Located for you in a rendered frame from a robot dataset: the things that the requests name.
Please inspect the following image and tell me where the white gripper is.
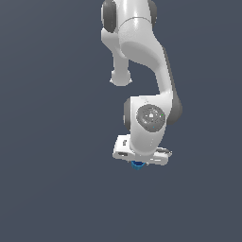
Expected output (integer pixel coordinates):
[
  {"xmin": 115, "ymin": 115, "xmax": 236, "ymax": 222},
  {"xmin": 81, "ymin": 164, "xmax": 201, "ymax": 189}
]
[{"xmin": 112, "ymin": 134, "xmax": 173, "ymax": 167}]

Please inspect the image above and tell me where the small blue object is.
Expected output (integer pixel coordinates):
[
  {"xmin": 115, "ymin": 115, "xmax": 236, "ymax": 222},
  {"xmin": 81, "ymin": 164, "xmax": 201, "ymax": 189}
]
[{"xmin": 130, "ymin": 161, "xmax": 146, "ymax": 171}]

